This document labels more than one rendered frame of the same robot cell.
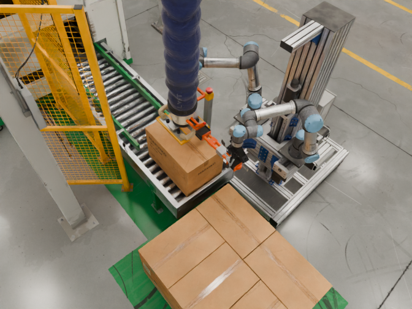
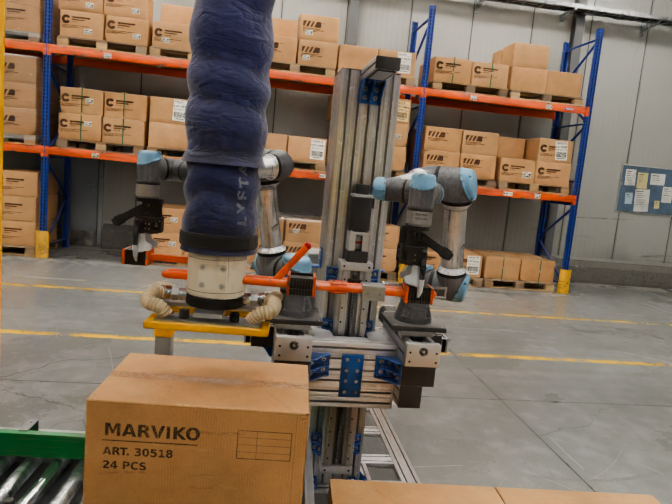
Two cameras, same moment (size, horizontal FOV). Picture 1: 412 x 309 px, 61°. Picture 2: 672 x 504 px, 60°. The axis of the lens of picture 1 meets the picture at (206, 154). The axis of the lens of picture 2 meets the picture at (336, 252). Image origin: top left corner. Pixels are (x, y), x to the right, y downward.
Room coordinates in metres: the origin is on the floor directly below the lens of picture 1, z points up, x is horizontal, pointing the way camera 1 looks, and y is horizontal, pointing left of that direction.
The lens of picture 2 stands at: (0.52, 1.28, 1.61)
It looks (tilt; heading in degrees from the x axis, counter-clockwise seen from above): 8 degrees down; 309
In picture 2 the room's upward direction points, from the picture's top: 5 degrees clockwise
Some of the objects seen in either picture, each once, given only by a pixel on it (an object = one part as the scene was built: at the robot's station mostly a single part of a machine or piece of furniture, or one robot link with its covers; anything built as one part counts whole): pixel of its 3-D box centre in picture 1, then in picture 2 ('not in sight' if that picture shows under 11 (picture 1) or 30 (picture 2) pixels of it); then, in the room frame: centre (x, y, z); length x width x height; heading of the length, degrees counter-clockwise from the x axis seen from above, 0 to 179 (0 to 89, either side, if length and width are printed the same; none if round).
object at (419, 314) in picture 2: (298, 148); (413, 307); (1.73, -0.73, 1.09); 0.15 x 0.15 x 0.10
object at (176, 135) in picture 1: (173, 127); (209, 319); (1.78, 0.27, 1.17); 0.34 x 0.10 x 0.05; 43
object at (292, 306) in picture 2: not in sight; (293, 300); (2.07, -0.37, 1.09); 0.15 x 0.15 x 0.10
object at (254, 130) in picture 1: (252, 129); (424, 192); (1.47, -0.29, 1.57); 0.11 x 0.11 x 0.08; 17
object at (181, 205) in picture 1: (206, 186); (308, 499); (1.61, -0.03, 0.58); 0.70 x 0.03 x 0.06; 134
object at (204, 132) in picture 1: (203, 132); (301, 283); (1.66, 0.03, 1.27); 0.10 x 0.08 x 0.06; 133
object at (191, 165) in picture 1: (184, 151); (206, 441); (1.85, 0.19, 0.75); 0.60 x 0.40 x 0.40; 43
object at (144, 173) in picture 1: (106, 130); not in sight; (2.22, 1.02, 0.50); 2.31 x 0.05 x 0.19; 44
